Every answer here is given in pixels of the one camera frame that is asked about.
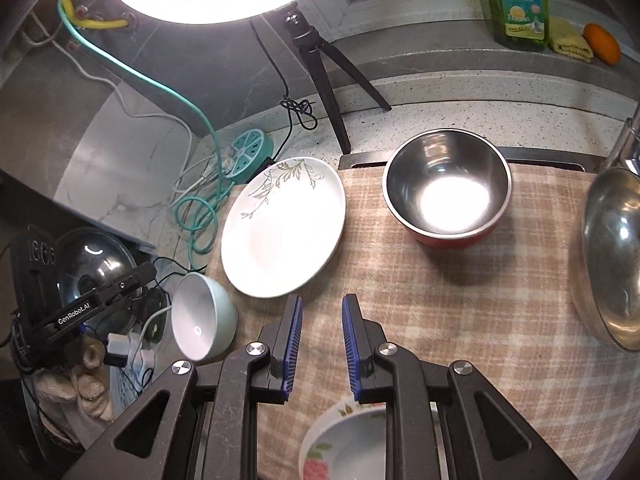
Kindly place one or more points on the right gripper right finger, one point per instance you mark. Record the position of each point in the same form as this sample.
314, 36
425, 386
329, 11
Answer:
441, 421

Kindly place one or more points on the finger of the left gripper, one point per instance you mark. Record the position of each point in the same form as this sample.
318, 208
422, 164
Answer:
59, 324

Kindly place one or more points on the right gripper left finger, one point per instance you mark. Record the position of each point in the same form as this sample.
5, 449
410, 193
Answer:
200, 421

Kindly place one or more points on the pink floral white plate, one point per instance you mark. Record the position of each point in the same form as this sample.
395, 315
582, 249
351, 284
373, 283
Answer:
348, 441

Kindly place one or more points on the light blue ceramic bowl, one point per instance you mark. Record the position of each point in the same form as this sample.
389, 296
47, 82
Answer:
203, 318

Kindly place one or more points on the white plate green leaf pattern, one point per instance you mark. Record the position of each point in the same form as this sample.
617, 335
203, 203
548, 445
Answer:
283, 228

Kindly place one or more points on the large stainless steel bowl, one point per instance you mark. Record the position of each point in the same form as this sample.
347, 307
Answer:
603, 261

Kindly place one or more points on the red steel-lined bowl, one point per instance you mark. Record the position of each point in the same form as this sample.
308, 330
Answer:
448, 187

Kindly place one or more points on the chrome kitchen faucet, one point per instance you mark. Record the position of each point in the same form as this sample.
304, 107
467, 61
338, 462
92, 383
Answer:
626, 150

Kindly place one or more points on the left gloved hand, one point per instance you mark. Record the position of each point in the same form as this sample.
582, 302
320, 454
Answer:
82, 387

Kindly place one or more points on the steel pot lid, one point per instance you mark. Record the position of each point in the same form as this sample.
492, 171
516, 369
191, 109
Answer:
88, 258

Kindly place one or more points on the plaid checkered cloth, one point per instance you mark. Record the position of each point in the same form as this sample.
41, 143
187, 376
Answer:
502, 304

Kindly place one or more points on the yellow sponge cloth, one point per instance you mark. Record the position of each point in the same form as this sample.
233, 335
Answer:
564, 39

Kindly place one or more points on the orange fruit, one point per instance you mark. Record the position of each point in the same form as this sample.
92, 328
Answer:
603, 44

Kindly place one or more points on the green dish soap bottle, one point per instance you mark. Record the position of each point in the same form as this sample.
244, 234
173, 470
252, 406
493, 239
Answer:
520, 24

